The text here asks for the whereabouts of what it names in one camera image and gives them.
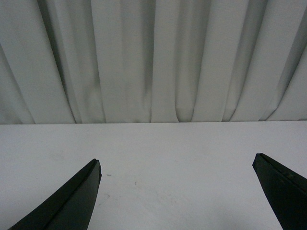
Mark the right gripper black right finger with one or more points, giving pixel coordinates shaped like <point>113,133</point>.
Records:
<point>285,190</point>

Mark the grey pleated curtain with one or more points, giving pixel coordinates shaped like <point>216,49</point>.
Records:
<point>148,61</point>

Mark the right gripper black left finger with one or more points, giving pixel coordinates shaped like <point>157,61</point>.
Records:
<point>70,207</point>

